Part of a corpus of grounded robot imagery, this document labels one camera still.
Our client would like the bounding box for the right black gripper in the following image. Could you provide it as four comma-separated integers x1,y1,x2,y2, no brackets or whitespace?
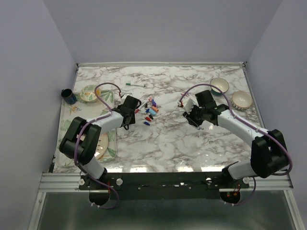
182,103,206,128

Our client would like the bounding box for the light blue highlighter cap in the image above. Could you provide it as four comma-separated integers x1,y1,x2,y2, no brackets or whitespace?
149,109,156,115

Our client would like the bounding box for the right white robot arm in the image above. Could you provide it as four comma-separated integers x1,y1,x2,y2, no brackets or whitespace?
178,90,290,188

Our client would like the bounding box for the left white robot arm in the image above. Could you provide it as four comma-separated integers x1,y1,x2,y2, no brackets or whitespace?
59,95,141,189

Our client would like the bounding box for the green capped marker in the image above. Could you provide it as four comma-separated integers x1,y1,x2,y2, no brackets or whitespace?
125,83,146,88

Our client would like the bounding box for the white ceramic bowl blue rim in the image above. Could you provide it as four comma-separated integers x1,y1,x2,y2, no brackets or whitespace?
210,78,229,96

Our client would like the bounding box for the pink ceramic plate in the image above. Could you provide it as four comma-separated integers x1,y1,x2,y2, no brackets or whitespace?
94,133,109,161

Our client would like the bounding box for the floral plastic tray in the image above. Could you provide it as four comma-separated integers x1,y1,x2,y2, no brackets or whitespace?
56,89,118,167

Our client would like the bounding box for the floral ceramic bowl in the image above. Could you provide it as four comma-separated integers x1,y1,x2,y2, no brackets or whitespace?
79,85,100,104

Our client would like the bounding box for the dark blue metal cup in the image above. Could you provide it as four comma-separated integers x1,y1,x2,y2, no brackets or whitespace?
61,89,77,105

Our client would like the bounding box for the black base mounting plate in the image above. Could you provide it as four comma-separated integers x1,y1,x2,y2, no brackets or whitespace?
79,171,250,201

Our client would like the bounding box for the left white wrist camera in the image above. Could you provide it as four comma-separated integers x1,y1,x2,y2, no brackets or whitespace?
120,92,133,98

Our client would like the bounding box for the aluminium frame rail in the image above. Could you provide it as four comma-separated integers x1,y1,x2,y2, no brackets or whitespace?
255,174,294,191

